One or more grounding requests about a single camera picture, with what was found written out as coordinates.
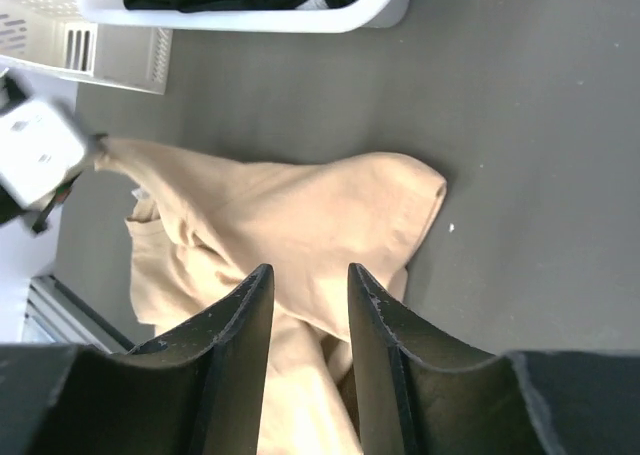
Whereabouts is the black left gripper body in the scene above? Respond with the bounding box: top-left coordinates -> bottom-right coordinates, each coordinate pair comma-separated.
1,74 -> 107,235

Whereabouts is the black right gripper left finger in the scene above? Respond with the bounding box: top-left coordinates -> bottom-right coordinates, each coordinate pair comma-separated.
127,264 -> 274,454

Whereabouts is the grey slotted cable duct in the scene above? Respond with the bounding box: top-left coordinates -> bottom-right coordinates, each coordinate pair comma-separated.
21,275 -> 134,353

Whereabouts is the beige t shirt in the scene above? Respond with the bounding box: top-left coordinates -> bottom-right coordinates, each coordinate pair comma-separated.
95,138 -> 447,454

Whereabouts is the white mesh file organizer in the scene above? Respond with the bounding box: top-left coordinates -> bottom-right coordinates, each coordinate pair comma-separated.
1,0 -> 172,95

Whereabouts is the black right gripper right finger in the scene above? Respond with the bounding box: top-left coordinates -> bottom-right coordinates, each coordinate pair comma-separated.
348,264 -> 500,454

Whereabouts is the white plastic laundry basket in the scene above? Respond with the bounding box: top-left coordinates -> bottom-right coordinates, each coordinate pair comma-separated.
76,0 -> 410,34

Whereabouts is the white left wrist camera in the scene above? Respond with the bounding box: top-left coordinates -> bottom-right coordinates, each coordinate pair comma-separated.
1,96 -> 95,209

